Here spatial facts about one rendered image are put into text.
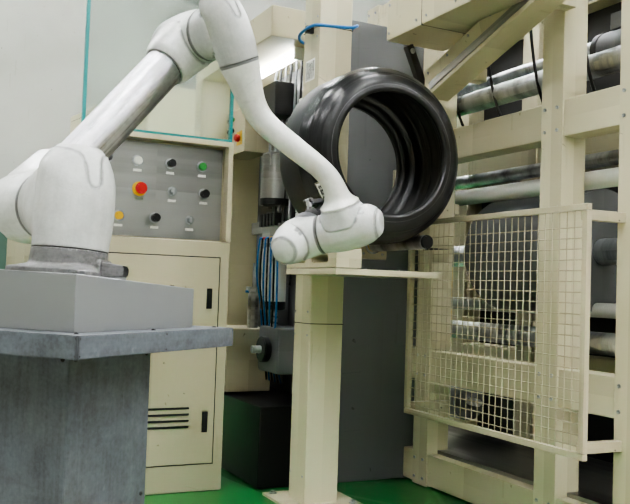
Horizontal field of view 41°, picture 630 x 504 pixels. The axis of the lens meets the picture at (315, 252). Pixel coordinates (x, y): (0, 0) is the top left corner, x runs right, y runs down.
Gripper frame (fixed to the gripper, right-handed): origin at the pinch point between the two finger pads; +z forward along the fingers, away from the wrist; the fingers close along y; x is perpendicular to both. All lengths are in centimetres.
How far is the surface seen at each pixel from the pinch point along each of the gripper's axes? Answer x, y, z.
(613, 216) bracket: 73, 34, 9
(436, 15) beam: 41, -37, 53
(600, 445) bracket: 49, 87, -16
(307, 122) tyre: 0.9, -24.5, 10.8
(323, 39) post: 2, -46, 58
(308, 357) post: -37, 48, 17
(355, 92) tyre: 16.1, -26.5, 18.7
